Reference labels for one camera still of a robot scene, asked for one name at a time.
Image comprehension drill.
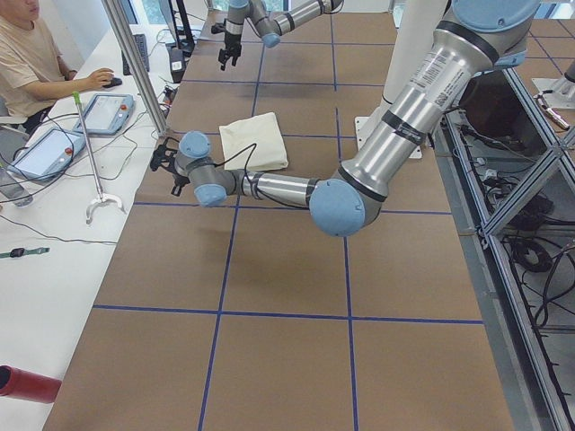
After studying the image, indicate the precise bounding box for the upper orange circuit board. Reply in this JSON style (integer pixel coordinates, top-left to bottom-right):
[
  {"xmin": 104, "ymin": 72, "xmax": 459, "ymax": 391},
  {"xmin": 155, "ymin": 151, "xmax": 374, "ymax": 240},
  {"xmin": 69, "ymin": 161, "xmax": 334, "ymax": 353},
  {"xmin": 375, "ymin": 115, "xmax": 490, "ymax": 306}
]
[{"xmin": 163, "ymin": 85, "xmax": 177, "ymax": 105}]

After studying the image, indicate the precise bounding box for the black computer mouse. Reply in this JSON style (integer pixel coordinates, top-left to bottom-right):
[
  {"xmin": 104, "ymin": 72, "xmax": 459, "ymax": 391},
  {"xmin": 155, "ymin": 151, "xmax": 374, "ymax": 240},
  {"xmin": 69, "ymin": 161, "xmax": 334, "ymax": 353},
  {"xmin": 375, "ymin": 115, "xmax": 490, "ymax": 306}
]
[{"xmin": 103, "ymin": 77, "xmax": 122, "ymax": 88}]

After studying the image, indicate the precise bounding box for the near teach pendant tablet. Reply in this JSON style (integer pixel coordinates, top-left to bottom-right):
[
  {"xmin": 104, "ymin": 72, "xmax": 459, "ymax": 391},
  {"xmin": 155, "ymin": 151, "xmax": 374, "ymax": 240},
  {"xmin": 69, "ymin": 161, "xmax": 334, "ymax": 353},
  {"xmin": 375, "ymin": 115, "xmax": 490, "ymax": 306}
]
[{"xmin": 7, "ymin": 128, "xmax": 85, "ymax": 182}]

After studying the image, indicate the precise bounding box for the person in beige shirt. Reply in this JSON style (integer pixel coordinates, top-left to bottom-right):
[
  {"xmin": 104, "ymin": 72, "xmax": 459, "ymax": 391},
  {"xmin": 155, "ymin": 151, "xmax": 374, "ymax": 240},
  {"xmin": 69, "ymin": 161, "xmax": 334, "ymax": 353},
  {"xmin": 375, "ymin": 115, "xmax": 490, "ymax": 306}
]
[{"xmin": 1, "ymin": 1, "xmax": 114, "ymax": 134}]

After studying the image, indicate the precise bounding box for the aluminium frame post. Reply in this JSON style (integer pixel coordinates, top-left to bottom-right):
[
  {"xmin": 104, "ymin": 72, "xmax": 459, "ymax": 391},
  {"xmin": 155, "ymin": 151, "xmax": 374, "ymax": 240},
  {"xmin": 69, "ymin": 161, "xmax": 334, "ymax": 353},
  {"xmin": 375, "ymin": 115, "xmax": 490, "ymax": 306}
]
[{"xmin": 102, "ymin": 0, "xmax": 168, "ymax": 137}]

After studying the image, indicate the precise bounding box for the green strap smartwatch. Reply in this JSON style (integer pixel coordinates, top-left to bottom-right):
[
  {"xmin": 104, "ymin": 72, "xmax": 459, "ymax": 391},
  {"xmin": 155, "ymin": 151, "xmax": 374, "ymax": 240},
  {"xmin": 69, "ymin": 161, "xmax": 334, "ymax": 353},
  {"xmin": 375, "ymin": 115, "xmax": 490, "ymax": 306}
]
[{"xmin": 0, "ymin": 247, "xmax": 50, "ymax": 259}]

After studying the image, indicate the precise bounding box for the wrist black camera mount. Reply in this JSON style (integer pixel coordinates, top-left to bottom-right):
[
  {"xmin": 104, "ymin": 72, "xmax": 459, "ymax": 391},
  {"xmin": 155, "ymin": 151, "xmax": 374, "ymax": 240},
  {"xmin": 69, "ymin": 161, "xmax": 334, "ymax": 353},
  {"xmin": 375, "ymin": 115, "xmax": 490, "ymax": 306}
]
[
  {"xmin": 149, "ymin": 136, "xmax": 179, "ymax": 173},
  {"xmin": 210, "ymin": 22, "xmax": 226, "ymax": 34}
]

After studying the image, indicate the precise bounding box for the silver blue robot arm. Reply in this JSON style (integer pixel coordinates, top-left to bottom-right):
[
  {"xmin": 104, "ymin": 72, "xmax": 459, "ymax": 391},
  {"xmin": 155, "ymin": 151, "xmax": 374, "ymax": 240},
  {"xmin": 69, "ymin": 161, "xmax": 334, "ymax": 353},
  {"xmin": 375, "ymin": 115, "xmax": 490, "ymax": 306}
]
[
  {"xmin": 211, "ymin": 0, "xmax": 344, "ymax": 71},
  {"xmin": 168, "ymin": 1, "xmax": 538, "ymax": 237}
]

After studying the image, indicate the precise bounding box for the white central pedestal column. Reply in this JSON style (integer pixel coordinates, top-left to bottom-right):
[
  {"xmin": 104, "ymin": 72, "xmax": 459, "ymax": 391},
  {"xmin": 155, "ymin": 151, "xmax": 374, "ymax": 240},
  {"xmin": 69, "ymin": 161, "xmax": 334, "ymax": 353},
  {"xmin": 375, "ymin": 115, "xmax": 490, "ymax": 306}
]
[{"xmin": 355, "ymin": 0, "xmax": 450, "ymax": 149}]

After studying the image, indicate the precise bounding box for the far teach pendant tablet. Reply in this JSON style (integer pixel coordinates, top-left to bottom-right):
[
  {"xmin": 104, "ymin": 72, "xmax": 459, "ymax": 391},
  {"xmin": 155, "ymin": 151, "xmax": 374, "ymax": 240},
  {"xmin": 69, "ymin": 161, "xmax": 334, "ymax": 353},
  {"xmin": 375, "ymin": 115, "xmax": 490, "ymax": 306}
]
[{"xmin": 83, "ymin": 93, "xmax": 135, "ymax": 136}]

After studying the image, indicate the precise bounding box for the black keyboard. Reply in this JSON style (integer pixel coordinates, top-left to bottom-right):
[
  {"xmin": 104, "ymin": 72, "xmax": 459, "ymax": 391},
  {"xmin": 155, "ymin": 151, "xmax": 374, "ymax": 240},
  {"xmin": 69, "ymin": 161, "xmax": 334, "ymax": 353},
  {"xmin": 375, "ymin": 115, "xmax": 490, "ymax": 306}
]
[{"xmin": 121, "ymin": 33, "xmax": 150, "ymax": 76}]

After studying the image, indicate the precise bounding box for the cream long-sleeve cat shirt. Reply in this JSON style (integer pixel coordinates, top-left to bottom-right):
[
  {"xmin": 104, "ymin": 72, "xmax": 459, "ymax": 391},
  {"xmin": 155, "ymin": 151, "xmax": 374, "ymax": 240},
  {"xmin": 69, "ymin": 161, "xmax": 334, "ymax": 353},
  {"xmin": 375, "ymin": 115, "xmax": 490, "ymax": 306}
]
[{"xmin": 219, "ymin": 112, "xmax": 288, "ymax": 172}]

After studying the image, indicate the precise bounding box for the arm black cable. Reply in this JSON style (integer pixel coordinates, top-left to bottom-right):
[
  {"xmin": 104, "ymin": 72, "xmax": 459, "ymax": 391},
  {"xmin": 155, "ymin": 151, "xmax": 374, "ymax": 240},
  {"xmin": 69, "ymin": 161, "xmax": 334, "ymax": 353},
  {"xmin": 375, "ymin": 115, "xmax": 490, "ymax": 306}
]
[{"xmin": 210, "ymin": 143, "xmax": 311, "ymax": 210}]

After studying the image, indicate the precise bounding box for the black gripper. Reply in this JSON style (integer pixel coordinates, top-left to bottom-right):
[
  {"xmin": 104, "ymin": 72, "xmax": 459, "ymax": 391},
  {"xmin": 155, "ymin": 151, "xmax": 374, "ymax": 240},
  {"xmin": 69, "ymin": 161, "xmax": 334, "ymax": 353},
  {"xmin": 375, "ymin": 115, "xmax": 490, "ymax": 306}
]
[
  {"xmin": 171, "ymin": 161, "xmax": 190, "ymax": 196},
  {"xmin": 218, "ymin": 31, "xmax": 242, "ymax": 71}
]

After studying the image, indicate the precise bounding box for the metal reacher grabber tool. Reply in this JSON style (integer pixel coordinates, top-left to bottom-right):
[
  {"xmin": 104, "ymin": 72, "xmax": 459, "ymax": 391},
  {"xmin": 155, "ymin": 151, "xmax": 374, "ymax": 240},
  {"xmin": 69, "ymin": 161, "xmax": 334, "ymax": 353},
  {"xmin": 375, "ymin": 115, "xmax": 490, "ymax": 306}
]
[{"xmin": 72, "ymin": 91, "xmax": 126, "ymax": 224}]

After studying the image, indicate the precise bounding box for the black box white label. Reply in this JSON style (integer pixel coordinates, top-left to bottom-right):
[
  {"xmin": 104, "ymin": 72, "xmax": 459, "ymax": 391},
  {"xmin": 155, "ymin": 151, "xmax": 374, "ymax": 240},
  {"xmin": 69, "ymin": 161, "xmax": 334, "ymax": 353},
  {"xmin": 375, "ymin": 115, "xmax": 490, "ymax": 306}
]
[{"xmin": 168, "ymin": 47, "xmax": 186, "ymax": 84}]

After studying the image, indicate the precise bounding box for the teach pendant tablet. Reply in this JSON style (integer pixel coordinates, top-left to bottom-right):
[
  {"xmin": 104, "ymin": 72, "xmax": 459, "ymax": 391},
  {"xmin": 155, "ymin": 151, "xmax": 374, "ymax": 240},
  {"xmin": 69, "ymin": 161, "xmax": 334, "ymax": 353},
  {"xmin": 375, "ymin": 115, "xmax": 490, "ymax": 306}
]
[
  {"xmin": 7, "ymin": 128, "xmax": 85, "ymax": 182},
  {"xmin": 83, "ymin": 93, "xmax": 135, "ymax": 136}
]

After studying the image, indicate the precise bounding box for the red cylindrical bottle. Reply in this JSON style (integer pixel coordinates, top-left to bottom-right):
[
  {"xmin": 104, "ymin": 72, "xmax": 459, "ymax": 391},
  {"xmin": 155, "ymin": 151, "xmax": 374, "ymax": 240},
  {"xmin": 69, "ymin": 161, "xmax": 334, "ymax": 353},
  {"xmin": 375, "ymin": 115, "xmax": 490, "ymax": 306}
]
[{"xmin": 1, "ymin": 365, "xmax": 62, "ymax": 404}]

